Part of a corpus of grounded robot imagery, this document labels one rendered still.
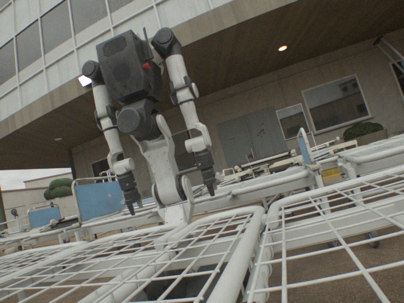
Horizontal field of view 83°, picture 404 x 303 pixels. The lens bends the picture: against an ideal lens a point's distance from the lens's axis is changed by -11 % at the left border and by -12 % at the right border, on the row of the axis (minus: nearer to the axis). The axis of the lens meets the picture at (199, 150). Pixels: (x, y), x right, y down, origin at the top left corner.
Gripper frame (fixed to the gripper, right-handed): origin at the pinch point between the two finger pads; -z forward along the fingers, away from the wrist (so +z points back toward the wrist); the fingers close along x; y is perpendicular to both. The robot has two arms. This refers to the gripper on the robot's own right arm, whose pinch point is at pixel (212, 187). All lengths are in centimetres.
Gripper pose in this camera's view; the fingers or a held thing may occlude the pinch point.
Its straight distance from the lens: 129.4
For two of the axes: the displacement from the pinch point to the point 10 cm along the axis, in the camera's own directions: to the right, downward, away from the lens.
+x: 1.7, -1.3, 9.8
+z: -3.0, -9.5, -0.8
